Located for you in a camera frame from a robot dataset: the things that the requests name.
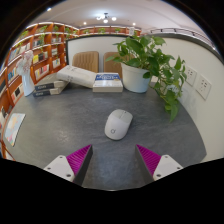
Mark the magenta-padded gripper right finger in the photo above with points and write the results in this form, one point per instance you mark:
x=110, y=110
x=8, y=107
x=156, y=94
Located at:
x=166, y=165

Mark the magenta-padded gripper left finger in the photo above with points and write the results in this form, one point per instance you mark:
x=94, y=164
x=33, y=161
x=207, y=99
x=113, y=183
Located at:
x=60, y=165

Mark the white computer mouse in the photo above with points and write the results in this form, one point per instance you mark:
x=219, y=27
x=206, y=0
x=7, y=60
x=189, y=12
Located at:
x=117, y=125

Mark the thick white book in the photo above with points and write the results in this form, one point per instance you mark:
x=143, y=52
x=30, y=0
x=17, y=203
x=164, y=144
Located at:
x=76, y=76

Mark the green plant in white pot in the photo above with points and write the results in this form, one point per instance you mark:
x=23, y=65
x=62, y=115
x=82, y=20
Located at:
x=136, y=78

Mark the blue and white book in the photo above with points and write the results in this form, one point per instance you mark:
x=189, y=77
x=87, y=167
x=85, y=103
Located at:
x=107, y=82

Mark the tan upholstered chair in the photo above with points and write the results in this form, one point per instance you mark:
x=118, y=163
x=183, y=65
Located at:
x=111, y=66
x=86, y=61

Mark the orange wooden bookshelf unit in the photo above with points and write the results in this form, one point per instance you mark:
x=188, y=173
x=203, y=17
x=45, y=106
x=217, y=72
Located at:
x=43, y=50

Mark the ceiling lamp with round bulbs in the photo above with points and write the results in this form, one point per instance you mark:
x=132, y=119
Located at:
x=105, y=17

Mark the white wall socket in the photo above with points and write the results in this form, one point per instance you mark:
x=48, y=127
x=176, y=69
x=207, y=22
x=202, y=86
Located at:
x=191, y=75
x=203, y=86

